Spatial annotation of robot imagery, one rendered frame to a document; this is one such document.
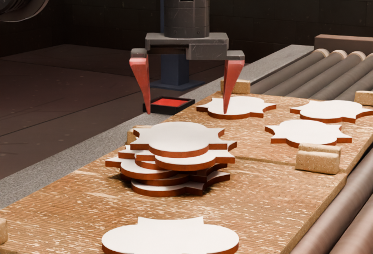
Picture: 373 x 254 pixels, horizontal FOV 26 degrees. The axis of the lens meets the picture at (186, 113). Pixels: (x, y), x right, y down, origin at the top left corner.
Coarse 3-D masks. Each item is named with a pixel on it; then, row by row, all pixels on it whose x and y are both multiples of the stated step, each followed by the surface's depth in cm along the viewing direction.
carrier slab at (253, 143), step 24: (216, 96) 158; (264, 96) 158; (168, 120) 140; (192, 120) 140; (216, 120) 140; (240, 120) 140; (264, 120) 140; (288, 120) 140; (360, 120) 140; (240, 144) 126; (264, 144) 126; (336, 144) 126; (360, 144) 126
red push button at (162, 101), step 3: (159, 99) 159; (162, 99) 159; (165, 99) 159; (168, 99) 159; (171, 99) 159; (174, 99) 159; (153, 102) 156; (156, 102) 156; (159, 102) 156; (162, 102) 156; (165, 102) 156; (168, 102) 156; (171, 102) 156; (174, 102) 156; (177, 102) 156; (180, 102) 156; (183, 102) 156; (168, 105) 154; (171, 105) 154; (174, 105) 154; (177, 105) 154
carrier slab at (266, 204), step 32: (96, 160) 118; (64, 192) 104; (96, 192) 104; (128, 192) 104; (224, 192) 104; (256, 192) 104; (288, 192) 104; (320, 192) 104; (32, 224) 94; (64, 224) 94; (96, 224) 94; (128, 224) 94; (224, 224) 94; (256, 224) 94; (288, 224) 94
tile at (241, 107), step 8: (240, 96) 154; (208, 104) 147; (216, 104) 147; (232, 104) 147; (240, 104) 147; (248, 104) 147; (256, 104) 147; (264, 104) 147; (272, 104) 147; (208, 112) 143; (216, 112) 142; (232, 112) 142; (240, 112) 142; (248, 112) 142; (256, 112) 142
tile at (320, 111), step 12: (300, 108) 144; (312, 108) 144; (324, 108) 144; (336, 108) 144; (348, 108) 144; (360, 108) 144; (312, 120) 139; (324, 120) 138; (336, 120) 138; (348, 120) 139
